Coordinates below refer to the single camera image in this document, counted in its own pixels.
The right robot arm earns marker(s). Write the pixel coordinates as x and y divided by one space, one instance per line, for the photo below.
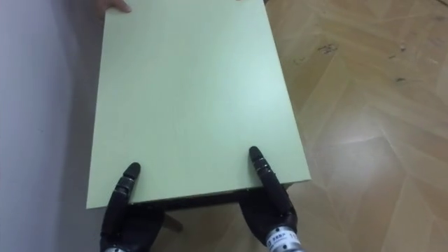
283 241

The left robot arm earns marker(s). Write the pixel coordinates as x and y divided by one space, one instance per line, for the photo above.
113 250

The light green table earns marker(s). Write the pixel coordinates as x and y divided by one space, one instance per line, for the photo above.
196 105

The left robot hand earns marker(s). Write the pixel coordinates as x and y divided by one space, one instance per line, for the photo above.
120 217

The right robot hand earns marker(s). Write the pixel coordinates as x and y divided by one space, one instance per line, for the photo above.
271 206

